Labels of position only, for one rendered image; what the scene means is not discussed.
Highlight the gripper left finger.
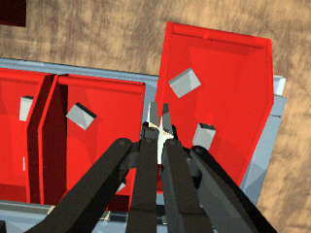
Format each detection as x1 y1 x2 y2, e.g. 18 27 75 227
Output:
23 101 160 233

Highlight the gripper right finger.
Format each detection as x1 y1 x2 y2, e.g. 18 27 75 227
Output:
157 103 278 233

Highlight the small white block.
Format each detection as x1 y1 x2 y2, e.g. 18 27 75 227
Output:
19 95 34 121

